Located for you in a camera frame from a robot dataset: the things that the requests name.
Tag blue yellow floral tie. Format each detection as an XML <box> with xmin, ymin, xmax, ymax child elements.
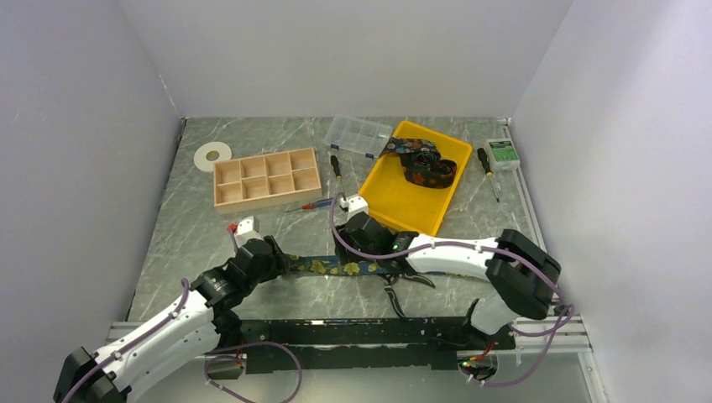
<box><xmin>288</xmin><ymin>255</ymin><xmax>387</xmax><ymax>276</ymax></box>

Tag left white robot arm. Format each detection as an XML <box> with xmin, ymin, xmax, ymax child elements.
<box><xmin>53</xmin><ymin>236</ymin><xmax>290</xmax><ymax>402</ymax></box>

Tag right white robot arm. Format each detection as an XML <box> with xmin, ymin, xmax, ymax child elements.
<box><xmin>328</xmin><ymin>212</ymin><xmax>561</xmax><ymax>348</ymax></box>

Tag yellow plastic tray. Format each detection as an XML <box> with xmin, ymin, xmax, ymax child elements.
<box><xmin>359</xmin><ymin>121</ymin><xmax>473</xmax><ymax>236</ymax></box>

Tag red blue screwdriver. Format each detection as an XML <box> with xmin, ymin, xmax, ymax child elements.
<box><xmin>285</xmin><ymin>198</ymin><xmax>333</xmax><ymax>213</ymax></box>

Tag black pliers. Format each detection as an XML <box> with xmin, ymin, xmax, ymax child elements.
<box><xmin>380</xmin><ymin>261</ymin><xmax>437</xmax><ymax>322</ymax></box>

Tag black yellow screwdriver left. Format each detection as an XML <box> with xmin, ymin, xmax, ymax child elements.
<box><xmin>329</xmin><ymin>154</ymin><xmax>346</xmax><ymax>200</ymax></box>

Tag black yellow screwdriver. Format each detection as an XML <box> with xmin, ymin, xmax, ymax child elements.
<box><xmin>329</xmin><ymin>154</ymin><xmax>346</xmax><ymax>200</ymax></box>
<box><xmin>476</xmin><ymin>147</ymin><xmax>500</xmax><ymax>202</ymax></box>

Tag wooden compartment box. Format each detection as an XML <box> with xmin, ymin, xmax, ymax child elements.
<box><xmin>213</xmin><ymin>148</ymin><xmax>322</xmax><ymax>215</ymax></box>

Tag dark orange floral tie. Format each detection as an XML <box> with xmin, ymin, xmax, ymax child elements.
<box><xmin>379</xmin><ymin>137</ymin><xmax>458</xmax><ymax>189</ymax></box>

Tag clear plastic organizer box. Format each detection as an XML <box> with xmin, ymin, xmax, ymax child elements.
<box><xmin>323</xmin><ymin>116</ymin><xmax>394</xmax><ymax>159</ymax></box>

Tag black yellow screwdriver right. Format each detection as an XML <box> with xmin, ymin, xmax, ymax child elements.
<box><xmin>476</xmin><ymin>147</ymin><xmax>500</xmax><ymax>202</ymax></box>

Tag white green electronic box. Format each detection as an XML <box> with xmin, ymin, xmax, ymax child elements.
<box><xmin>484</xmin><ymin>139</ymin><xmax>521</xmax><ymax>171</ymax></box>

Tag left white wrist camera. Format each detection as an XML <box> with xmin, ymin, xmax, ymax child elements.
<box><xmin>227</xmin><ymin>216</ymin><xmax>262</xmax><ymax>253</ymax></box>

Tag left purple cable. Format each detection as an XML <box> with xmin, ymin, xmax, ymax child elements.
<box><xmin>60</xmin><ymin>222</ymin><xmax>304</xmax><ymax>403</ymax></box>

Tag white tape ring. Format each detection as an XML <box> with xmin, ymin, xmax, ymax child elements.
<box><xmin>193</xmin><ymin>141</ymin><xmax>233</xmax><ymax>172</ymax></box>

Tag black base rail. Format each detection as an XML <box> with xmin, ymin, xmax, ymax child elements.
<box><xmin>241</xmin><ymin>317</ymin><xmax>516</xmax><ymax>374</ymax></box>

